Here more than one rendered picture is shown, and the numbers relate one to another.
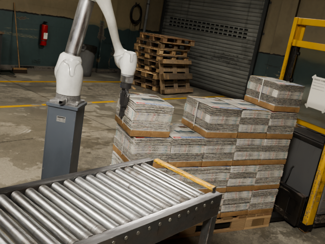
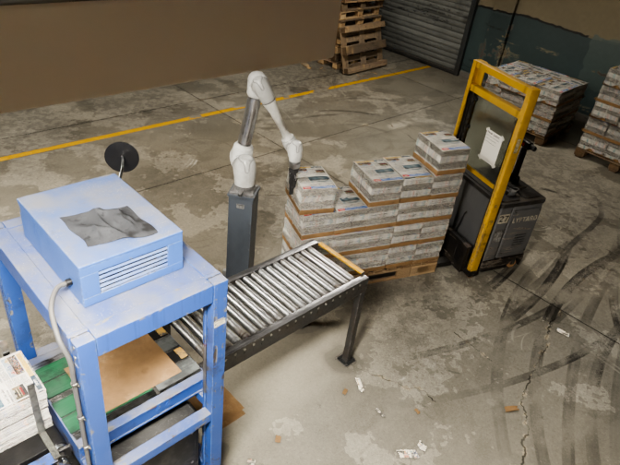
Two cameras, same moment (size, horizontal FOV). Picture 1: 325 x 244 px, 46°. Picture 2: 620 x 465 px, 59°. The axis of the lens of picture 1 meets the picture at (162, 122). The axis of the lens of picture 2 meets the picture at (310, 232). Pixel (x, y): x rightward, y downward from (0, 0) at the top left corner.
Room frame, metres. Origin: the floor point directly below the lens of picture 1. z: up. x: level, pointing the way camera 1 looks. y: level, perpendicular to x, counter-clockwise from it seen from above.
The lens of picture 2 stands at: (-1.19, -0.06, 3.08)
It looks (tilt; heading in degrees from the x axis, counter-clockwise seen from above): 33 degrees down; 2
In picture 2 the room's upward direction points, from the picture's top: 8 degrees clockwise
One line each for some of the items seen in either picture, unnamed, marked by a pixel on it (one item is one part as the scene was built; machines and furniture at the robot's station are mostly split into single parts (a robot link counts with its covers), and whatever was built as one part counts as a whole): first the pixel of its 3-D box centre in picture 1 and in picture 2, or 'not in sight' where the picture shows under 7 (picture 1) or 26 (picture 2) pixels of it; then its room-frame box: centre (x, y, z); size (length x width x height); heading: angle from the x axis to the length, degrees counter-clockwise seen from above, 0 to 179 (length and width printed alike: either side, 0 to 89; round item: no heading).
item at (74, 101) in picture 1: (66, 98); (244, 187); (2.37, 0.63, 1.03); 0.22 x 0.18 x 0.06; 177
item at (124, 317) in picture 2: not in sight; (104, 260); (0.71, 0.92, 1.50); 0.94 x 0.68 x 0.10; 50
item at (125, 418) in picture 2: not in sight; (117, 375); (0.71, 0.93, 0.75); 0.70 x 0.65 x 0.10; 140
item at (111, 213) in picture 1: (95, 203); (274, 292); (1.54, 0.23, 0.77); 0.47 x 0.05 x 0.05; 50
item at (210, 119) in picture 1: (210, 116); (375, 183); (2.94, -0.37, 0.95); 0.38 x 0.29 x 0.23; 29
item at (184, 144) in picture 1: (184, 179); (351, 236); (2.87, -0.25, 0.42); 1.17 x 0.39 x 0.83; 119
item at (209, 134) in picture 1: (208, 127); (373, 191); (2.94, -0.37, 0.86); 0.38 x 0.29 x 0.04; 29
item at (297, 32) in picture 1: (278, 108); (454, 153); (3.73, -1.11, 0.97); 0.09 x 0.09 x 1.75; 29
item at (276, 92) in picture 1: (258, 152); (426, 205); (3.23, -0.89, 0.65); 0.39 x 0.30 x 1.29; 29
